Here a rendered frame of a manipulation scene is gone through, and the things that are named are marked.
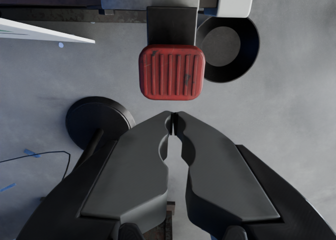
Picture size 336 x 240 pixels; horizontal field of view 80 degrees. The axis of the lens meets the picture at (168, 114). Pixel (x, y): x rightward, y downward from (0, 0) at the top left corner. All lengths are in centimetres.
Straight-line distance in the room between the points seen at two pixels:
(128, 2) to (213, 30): 70
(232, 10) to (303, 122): 107
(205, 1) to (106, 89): 81
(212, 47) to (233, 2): 66
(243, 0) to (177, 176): 116
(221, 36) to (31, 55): 88
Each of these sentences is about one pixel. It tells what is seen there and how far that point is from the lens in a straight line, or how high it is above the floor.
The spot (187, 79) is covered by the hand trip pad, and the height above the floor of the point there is 76.
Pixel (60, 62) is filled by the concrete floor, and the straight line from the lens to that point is 112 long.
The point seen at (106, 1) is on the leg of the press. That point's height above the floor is 64.
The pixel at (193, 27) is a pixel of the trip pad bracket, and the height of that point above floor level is 70.
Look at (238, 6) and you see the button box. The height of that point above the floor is 63.
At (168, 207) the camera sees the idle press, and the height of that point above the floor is 3.
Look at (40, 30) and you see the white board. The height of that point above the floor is 41.
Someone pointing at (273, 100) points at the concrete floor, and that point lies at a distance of 119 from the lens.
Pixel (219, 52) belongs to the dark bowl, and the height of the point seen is 0.
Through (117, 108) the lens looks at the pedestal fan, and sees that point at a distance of 108.
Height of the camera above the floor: 97
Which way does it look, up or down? 62 degrees down
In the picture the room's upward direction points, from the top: 180 degrees clockwise
